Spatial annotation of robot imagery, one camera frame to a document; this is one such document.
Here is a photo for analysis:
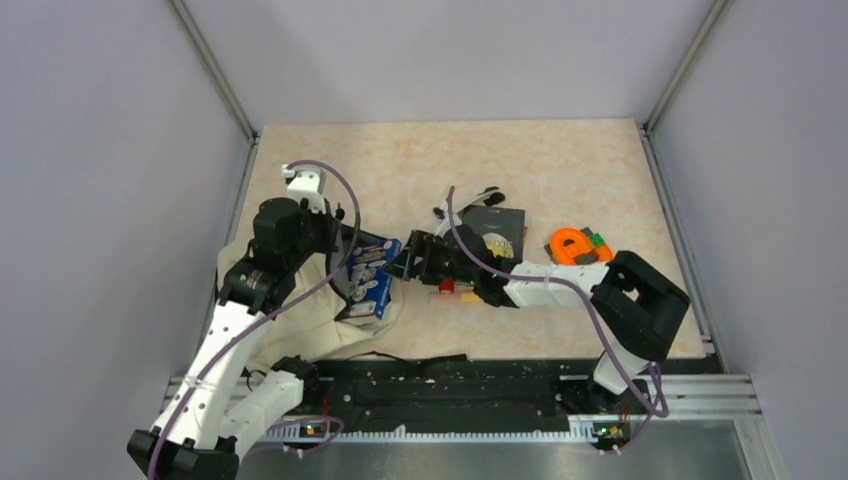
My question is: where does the green toy brick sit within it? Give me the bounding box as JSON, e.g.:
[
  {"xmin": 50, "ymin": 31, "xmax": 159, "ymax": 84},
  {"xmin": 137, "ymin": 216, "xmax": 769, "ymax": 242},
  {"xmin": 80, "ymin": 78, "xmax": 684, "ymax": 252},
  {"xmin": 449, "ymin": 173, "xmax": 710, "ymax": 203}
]
[{"xmin": 589, "ymin": 233, "xmax": 605, "ymax": 247}]

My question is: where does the cream canvas backpack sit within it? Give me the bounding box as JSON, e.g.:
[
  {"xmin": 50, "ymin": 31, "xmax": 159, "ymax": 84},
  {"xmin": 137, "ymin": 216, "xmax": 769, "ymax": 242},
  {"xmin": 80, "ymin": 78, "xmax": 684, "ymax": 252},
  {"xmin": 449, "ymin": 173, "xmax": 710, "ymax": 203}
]
[{"xmin": 215, "ymin": 188, "xmax": 506, "ymax": 372}]

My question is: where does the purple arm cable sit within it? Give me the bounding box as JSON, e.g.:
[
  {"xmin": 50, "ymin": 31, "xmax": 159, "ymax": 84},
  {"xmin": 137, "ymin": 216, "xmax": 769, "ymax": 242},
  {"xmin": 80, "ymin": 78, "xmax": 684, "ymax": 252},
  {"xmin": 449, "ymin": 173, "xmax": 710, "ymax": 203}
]
[
  {"xmin": 445, "ymin": 185, "xmax": 670, "ymax": 458},
  {"xmin": 145, "ymin": 158, "xmax": 362, "ymax": 480}
]

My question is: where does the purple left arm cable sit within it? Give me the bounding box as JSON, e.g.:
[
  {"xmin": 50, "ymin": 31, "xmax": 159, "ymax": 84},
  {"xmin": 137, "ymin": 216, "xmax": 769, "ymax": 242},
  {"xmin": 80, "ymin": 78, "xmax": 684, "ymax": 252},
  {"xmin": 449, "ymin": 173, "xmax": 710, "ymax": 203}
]
[{"xmin": 145, "ymin": 158, "xmax": 362, "ymax": 480}]

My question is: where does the orange pink highlighter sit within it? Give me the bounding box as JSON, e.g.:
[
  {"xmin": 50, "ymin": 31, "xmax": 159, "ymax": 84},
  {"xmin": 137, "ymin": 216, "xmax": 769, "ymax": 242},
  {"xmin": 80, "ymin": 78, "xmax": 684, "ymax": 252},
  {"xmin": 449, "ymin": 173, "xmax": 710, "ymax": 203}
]
[{"xmin": 430, "ymin": 292, "xmax": 482, "ymax": 305}]

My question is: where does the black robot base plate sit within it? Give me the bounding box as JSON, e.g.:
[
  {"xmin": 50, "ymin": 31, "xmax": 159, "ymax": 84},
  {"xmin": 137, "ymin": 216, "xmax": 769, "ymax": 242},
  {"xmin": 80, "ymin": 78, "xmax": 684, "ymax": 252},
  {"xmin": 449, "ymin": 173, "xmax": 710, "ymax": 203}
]
[{"xmin": 289, "ymin": 355, "xmax": 649, "ymax": 434}]

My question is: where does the blue illustrated book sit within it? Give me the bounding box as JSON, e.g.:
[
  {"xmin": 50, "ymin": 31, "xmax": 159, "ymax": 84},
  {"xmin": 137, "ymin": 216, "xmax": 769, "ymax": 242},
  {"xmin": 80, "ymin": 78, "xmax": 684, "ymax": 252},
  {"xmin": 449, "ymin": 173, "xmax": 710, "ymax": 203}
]
[{"xmin": 336, "ymin": 238, "xmax": 402, "ymax": 326}]

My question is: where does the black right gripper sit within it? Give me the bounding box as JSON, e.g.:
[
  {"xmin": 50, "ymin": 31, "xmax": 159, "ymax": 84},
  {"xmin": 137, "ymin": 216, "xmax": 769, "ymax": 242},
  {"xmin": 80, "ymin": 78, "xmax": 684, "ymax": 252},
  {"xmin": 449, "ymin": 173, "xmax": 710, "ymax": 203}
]
[{"xmin": 383, "ymin": 230, "xmax": 478, "ymax": 287}]

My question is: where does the black hardcover book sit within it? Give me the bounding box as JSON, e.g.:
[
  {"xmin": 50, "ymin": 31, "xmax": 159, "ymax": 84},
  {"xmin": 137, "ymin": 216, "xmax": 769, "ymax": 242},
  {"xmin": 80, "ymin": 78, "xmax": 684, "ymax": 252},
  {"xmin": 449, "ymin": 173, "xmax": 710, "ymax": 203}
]
[{"xmin": 461, "ymin": 205, "xmax": 526, "ymax": 260}]

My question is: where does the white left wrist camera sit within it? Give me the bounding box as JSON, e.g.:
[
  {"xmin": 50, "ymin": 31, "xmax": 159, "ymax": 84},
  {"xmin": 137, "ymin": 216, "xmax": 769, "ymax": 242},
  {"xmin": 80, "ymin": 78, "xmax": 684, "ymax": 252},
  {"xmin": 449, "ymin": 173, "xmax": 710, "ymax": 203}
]
[{"xmin": 281, "ymin": 164, "xmax": 327, "ymax": 214}]

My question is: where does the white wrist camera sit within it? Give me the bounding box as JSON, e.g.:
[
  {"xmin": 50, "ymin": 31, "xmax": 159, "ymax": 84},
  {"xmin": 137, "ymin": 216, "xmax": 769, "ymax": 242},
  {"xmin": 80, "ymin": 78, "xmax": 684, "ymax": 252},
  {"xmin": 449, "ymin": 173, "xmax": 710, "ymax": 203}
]
[
  {"xmin": 433, "ymin": 207, "xmax": 451, "ymax": 237},
  {"xmin": 281, "ymin": 164, "xmax": 327, "ymax": 214}
]

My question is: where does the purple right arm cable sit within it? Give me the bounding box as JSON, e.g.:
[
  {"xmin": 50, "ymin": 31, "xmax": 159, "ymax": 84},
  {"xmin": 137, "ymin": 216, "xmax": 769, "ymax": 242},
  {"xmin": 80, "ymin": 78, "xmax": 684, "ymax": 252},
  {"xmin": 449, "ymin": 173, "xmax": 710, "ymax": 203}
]
[{"xmin": 445, "ymin": 185, "xmax": 670, "ymax": 458}]

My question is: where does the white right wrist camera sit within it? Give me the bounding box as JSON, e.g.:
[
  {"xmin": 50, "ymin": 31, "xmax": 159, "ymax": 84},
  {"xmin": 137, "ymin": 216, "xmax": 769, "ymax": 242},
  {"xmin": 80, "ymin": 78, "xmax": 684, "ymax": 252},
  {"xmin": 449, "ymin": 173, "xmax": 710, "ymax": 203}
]
[{"xmin": 433, "ymin": 207, "xmax": 451, "ymax": 237}]

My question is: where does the orange curved toy track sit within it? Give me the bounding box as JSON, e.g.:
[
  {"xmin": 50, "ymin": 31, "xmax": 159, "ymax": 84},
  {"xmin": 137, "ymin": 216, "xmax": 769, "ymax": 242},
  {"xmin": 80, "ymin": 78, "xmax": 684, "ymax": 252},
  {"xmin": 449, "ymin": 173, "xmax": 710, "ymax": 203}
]
[{"xmin": 549, "ymin": 227, "xmax": 615, "ymax": 266}]

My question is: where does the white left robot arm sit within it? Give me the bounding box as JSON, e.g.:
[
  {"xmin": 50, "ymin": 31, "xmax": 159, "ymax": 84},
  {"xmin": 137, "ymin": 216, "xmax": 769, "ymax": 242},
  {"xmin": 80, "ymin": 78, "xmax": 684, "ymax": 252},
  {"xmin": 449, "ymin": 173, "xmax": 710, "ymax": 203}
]
[{"xmin": 127, "ymin": 197, "xmax": 344, "ymax": 479}]

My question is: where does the red black glue bottle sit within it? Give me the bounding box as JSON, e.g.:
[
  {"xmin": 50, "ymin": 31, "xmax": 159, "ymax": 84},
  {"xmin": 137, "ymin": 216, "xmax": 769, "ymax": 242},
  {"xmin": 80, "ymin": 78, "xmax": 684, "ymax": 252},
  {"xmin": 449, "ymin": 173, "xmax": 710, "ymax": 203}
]
[{"xmin": 439, "ymin": 279, "xmax": 455, "ymax": 294}]

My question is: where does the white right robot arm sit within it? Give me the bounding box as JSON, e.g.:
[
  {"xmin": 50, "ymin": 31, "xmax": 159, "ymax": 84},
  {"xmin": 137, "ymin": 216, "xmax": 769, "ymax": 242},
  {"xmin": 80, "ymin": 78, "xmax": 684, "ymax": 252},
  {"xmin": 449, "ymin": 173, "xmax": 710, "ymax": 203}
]
[{"xmin": 383, "ymin": 225, "xmax": 691, "ymax": 412}]

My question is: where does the aluminium frame rail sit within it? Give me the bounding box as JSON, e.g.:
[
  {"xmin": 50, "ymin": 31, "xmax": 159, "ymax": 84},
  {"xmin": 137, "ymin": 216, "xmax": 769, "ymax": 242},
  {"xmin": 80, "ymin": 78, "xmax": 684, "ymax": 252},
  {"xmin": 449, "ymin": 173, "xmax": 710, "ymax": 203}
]
[{"xmin": 142, "ymin": 0, "xmax": 260, "ymax": 480}]

